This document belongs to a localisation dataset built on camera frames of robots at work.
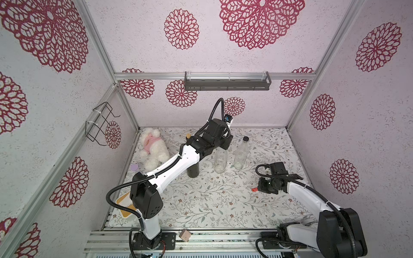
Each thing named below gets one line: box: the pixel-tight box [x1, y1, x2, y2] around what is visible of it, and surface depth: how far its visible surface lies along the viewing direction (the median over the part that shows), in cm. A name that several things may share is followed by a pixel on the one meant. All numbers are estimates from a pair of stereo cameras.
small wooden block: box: [178, 228, 192, 243], surface depth 76 cm
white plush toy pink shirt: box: [139, 127, 170, 171], surface depth 103 cm
